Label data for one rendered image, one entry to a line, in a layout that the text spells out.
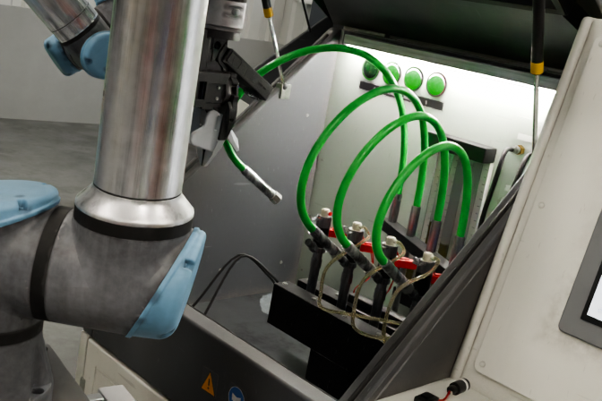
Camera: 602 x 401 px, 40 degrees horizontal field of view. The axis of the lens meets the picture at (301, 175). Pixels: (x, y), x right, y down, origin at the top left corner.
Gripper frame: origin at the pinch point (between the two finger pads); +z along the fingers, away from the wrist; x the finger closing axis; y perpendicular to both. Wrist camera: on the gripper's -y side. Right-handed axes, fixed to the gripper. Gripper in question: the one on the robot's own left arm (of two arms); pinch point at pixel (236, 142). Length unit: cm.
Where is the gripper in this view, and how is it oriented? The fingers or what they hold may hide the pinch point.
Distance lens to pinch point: 150.3
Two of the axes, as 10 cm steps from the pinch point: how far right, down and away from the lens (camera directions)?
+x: 1.6, 0.1, -9.9
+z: 5.7, 8.1, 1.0
